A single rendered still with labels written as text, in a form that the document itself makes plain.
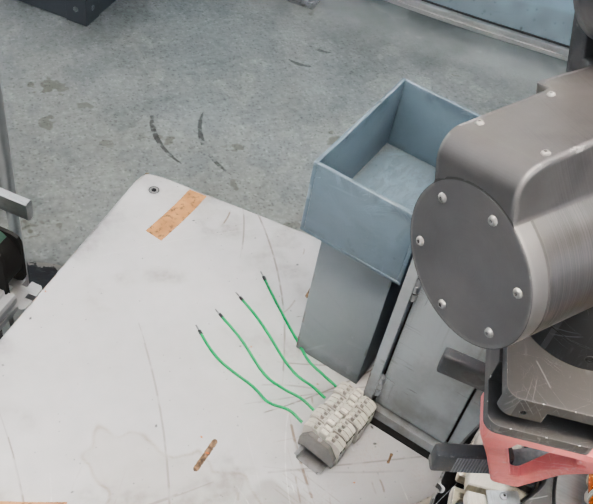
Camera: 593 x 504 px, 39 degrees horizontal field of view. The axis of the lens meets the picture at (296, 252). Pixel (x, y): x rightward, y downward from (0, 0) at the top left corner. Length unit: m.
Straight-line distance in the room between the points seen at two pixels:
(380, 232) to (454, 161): 0.47
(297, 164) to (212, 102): 0.35
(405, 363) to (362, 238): 0.14
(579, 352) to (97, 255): 0.73
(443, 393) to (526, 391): 0.47
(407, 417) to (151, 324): 0.30
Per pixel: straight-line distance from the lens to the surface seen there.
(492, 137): 0.26
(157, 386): 0.90
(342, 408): 0.85
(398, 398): 0.86
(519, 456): 0.44
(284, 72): 2.68
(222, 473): 0.85
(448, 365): 0.46
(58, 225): 2.13
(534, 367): 0.36
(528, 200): 0.25
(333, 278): 0.83
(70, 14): 2.82
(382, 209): 0.71
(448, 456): 0.43
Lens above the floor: 1.53
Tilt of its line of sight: 47 degrees down
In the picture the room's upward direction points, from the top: 12 degrees clockwise
